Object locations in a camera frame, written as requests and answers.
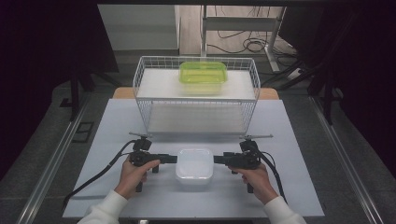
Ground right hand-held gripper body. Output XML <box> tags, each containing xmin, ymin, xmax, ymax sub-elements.
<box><xmin>228</xmin><ymin>133</ymin><xmax>275</xmax><ymax>175</ymax></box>

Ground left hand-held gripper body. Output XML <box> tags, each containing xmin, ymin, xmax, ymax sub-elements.
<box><xmin>128</xmin><ymin>132</ymin><xmax>161</xmax><ymax>175</ymax></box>

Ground white plastic container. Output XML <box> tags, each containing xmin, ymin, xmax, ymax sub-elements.
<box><xmin>174</xmin><ymin>147</ymin><xmax>216</xmax><ymax>187</ymax></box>

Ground white wire rack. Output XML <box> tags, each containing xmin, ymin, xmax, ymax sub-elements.
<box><xmin>133</xmin><ymin>55</ymin><xmax>262</xmax><ymax>136</ymax></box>

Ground green lidded plastic container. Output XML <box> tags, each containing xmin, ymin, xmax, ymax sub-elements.
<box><xmin>177</xmin><ymin>61</ymin><xmax>229</xmax><ymax>95</ymax></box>

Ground person's left hand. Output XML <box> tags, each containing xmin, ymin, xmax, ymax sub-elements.
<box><xmin>114</xmin><ymin>156</ymin><xmax>162</xmax><ymax>201</ymax></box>

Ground person's right hand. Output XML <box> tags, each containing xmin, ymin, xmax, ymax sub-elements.
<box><xmin>228</xmin><ymin>162</ymin><xmax>280</xmax><ymax>206</ymax></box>

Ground wooden table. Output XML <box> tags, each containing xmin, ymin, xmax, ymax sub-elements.
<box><xmin>112</xmin><ymin>87</ymin><xmax>280</xmax><ymax>101</ymax></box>

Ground black stand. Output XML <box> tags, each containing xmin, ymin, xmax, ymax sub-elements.
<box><xmin>261</xmin><ymin>58</ymin><xmax>347</xmax><ymax>126</ymax></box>
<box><xmin>58</xmin><ymin>68</ymin><xmax>121</xmax><ymax>122</ymax></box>

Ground white power strip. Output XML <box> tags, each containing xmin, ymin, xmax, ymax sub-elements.
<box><xmin>286</xmin><ymin>67</ymin><xmax>304</xmax><ymax>80</ymax></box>

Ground white cabinet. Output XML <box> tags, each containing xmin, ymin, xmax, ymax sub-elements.
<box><xmin>96</xmin><ymin>4</ymin><xmax>182</xmax><ymax>57</ymax></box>

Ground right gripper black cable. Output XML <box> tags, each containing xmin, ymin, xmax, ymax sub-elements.
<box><xmin>256</xmin><ymin>150</ymin><xmax>288</xmax><ymax>203</ymax></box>

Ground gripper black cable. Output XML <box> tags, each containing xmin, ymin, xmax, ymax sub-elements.
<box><xmin>256</xmin><ymin>150</ymin><xmax>288</xmax><ymax>203</ymax></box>
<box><xmin>62</xmin><ymin>139</ymin><xmax>138</xmax><ymax>210</ymax></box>

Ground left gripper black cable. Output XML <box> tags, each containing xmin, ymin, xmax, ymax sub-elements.
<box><xmin>62</xmin><ymin>139</ymin><xmax>138</xmax><ymax>210</ymax></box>

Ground black floor frame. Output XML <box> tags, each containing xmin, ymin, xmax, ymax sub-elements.
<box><xmin>71</xmin><ymin>120</ymin><xmax>95</xmax><ymax>145</ymax></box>

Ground aluminium rail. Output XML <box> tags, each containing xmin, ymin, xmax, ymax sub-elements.
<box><xmin>309</xmin><ymin>94</ymin><xmax>385</xmax><ymax>224</ymax></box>
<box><xmin>15</xmin><ymin>92</ymin><xmax>92</xmax><ymax>224</ymax></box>

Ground black floor cables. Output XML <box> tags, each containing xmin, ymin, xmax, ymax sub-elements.
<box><xmin>206</xmin><ymin>5</ymin><xmax>299</xmax><ymax>68</ymax></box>

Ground white desk frame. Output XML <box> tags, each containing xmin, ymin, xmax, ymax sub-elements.
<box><xmin>200</xmin><ymin>5</ymin><xmax>288</xmax><ymax>74</ymax></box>

